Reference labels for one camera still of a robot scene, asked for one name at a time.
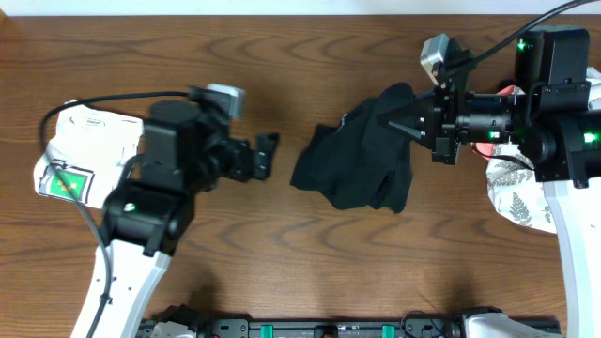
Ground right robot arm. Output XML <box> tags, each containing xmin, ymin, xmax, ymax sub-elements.
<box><xmin>378</xmin><ymin>24</ymin><xmax>600</xmax><ymax>337</ymax></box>

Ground black t-shirt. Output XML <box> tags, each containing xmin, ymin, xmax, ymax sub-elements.
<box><xmin>290</xmin><ymin>83</ymin><xmax>413</xmax><ymax>214</ymax></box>

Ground folded white pixel-print t-shirt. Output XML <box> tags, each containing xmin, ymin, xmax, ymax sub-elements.
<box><xmin>33</xmin><ymin>105</ymin><xmax>143</xmax><ymax>209</ymax></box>

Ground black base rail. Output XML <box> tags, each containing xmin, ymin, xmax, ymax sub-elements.
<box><xmin>134</xmin><ymin>305</ymin><xmax>562</xmax><ymax>338</ymax></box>

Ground white fern-print garment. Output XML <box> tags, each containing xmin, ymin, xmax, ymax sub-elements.
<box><xmin>485</xmin><ymin>67</ymin><xmax>600</xmax><ymax>234</ymax></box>

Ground coral pink garment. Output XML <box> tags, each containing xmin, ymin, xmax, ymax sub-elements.
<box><xmin>474</xmin><ymin>84</ymin><xmax>524</xmax><ymax>158</ymax></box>

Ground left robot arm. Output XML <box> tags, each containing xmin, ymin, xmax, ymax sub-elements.
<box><xmin>72</xmin><ymin>100</ymin><xmax>280</xmax><ymax>337</ymax></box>

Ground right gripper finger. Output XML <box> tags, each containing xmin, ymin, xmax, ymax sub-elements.
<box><xmin>377</xmin><ymin>91</ymin><xmax>435</xmax><ymax>123</ymax></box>
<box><xmin>388</xmin><ymin>121</ymin><xmax>423</xmax><ymax>140</ymax></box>

